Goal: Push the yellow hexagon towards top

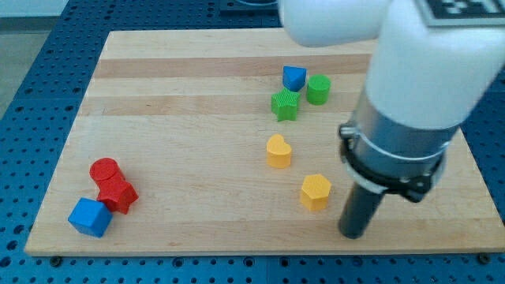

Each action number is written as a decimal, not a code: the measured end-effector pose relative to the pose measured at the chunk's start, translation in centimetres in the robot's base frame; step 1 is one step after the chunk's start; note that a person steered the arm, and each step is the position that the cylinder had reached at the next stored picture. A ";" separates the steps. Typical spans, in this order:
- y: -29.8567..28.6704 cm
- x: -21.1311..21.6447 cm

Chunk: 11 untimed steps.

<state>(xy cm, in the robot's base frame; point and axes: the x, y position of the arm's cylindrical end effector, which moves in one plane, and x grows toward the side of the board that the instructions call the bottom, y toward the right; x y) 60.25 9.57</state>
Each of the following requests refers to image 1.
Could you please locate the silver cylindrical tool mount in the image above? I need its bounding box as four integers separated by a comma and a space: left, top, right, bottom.
339, 92, 457, 203

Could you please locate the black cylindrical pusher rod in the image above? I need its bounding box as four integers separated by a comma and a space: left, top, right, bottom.
338, 183, 384, 239

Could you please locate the yellow hexagon block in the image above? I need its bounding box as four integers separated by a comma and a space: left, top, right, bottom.
300, 174, 332, 211

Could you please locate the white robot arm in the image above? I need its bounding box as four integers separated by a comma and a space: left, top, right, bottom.
278, 1, 504, 238

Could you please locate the yellow heart block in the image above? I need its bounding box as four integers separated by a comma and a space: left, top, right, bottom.
266, 133, 292, 169

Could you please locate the green cylinder block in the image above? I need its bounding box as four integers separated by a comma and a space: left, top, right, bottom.
306, 74, 331, 105

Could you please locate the green star block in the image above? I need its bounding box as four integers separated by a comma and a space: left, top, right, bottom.
271, 88, 300, 121

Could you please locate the blue rounded triangle block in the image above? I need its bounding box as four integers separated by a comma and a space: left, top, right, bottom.
282, 65, 307, 92

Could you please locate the black white fiducial marker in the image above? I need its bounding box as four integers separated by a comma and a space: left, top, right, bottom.
414, 0, 504, 27

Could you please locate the wooden board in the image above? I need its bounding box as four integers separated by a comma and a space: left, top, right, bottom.
24, 28, 504, 256

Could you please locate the red star block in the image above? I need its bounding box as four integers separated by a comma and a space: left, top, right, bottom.
97, 179, 139, 215

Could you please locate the red cylinder block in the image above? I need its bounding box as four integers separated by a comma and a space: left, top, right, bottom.
89, 157, 125, 183

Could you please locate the blue cube block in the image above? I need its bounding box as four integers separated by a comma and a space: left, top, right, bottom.
68, 198, 113, 237

